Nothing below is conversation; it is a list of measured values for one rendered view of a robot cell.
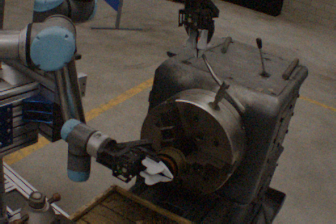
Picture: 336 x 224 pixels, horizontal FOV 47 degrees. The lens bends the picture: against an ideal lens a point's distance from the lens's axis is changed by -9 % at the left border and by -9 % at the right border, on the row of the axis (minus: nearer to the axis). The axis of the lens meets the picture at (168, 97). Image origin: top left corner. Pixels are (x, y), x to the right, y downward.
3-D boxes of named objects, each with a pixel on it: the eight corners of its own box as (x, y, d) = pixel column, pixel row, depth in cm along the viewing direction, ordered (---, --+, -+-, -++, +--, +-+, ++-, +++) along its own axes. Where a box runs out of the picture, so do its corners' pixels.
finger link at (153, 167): (163, 186, 107) (134, 171, 111) (174, 177, 112) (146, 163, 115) (165, 177, 106) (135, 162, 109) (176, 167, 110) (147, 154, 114)
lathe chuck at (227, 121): (140, 145, 145) (178, 71, 129) (213, 200, 137) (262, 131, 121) (126, 156, 138) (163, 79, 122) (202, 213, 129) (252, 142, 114)
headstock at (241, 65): (199, 108, 206) (216, 32, 190) (287, 142, 188) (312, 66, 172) (132, 156, 157) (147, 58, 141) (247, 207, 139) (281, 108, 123)
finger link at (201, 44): (190, 60, 121) (191, 29, 118) (199, 57, 126) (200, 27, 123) (200, 62, 120) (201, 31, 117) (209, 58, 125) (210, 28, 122)
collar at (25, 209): (37, 198, 87) (36, 188, 85) (63, 215, 83) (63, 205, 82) (12, 214, 80) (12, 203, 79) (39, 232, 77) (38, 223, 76)
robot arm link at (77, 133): (74, 136, 129) (76, 113, 126) (101, 151, 125) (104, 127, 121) (58, 145, 123) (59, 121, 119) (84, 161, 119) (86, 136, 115)
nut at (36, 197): (37, 196, 83) (36, 184, 81) (50, 205, 81) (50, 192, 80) (24, 204, 80) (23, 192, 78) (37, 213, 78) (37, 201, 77)
